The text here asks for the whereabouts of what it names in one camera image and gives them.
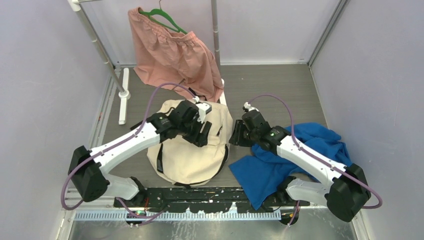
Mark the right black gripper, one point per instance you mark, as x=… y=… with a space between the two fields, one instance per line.
x=237 y=137

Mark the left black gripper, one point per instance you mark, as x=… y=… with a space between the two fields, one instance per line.
x=199 y=138

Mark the beige canvas backpack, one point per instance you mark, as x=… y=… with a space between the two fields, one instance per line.
x=184 y=164

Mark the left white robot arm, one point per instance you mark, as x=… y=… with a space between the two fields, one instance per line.
x=90 y=169

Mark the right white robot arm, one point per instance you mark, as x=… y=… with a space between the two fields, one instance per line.
x=308 y=164

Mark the blue cloth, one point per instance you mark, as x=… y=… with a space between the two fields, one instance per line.
x=259 y=174

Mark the pink cloth garment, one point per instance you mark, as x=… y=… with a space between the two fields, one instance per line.
x=180 y=61

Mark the white clothes rack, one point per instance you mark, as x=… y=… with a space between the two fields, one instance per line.
x=123 y=92

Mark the green clothes hanger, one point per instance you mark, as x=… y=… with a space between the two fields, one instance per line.
x=161 y=13

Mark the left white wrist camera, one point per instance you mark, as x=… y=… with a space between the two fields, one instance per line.
x=203 y=109

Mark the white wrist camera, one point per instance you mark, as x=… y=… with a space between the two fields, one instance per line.
x=247 y=107
x=203 y=109

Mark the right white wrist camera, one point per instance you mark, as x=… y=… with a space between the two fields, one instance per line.
x=247 y=107

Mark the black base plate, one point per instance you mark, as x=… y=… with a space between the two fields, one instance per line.
x=209 y=200

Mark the white slotted cable duct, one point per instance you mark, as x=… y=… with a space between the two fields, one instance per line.
x=123 y=215

